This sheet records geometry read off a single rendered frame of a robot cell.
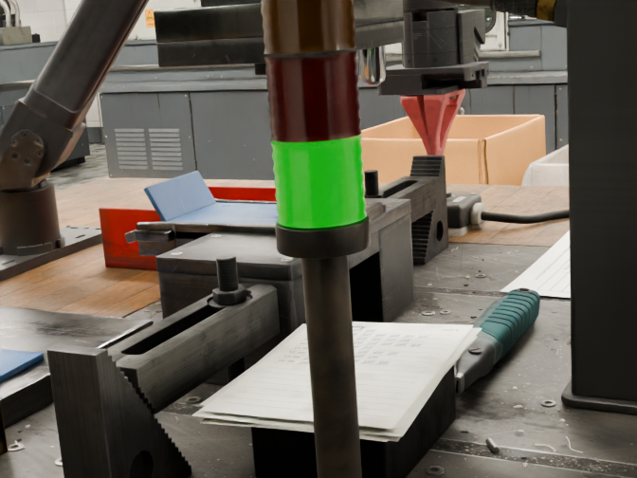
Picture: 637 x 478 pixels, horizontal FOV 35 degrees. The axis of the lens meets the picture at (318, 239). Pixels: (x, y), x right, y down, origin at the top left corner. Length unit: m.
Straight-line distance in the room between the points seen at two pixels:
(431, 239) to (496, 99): 4.48
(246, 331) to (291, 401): 0.09
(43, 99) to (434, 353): 0.59
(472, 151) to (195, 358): 2.47
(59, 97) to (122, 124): 5.70
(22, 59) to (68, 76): 6.78
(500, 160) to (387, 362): 2.53
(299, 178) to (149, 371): 0.15
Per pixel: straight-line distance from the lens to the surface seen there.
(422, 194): 0.91
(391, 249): 0.77
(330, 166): 0.41
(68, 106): 1.04
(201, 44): 0.66
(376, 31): 0.74
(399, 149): 3.06
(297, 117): 0.41
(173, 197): 0.78
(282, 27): 0.41
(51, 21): 9.80
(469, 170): 2.98
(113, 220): 1.00
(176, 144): 6.48
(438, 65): 1.03
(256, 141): 6.13
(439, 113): 1.03
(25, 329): 0.78
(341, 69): 0.41
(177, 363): 0.53
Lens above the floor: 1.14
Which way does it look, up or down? 13 degrees down
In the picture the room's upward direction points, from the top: 4 degrees counter-clockwise
